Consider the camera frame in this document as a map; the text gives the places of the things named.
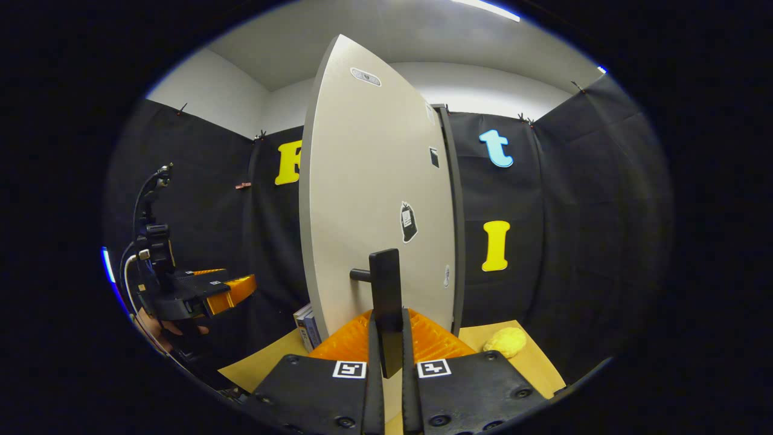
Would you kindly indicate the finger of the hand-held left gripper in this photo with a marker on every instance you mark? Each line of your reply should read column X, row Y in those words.
column 232, row 293
column 208, row 272

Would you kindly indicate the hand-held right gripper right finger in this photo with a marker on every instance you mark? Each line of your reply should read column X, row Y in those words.
column 410, row 399

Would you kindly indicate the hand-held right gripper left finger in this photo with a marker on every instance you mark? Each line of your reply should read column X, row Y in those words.
column 373, row 399

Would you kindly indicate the white cabinet door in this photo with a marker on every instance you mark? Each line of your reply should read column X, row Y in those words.
column 362, row 181

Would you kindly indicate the grey-blue book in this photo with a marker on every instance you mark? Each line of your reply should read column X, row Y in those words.
column 313, row 332

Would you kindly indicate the yellow lumpy object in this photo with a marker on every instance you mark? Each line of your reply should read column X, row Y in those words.
column 505, row 342

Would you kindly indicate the black backdrop cloth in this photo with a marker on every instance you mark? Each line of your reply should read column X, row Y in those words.
column 574, row 241

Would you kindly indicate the long ceiling light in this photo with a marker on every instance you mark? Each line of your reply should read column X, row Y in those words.
column 486, row 9

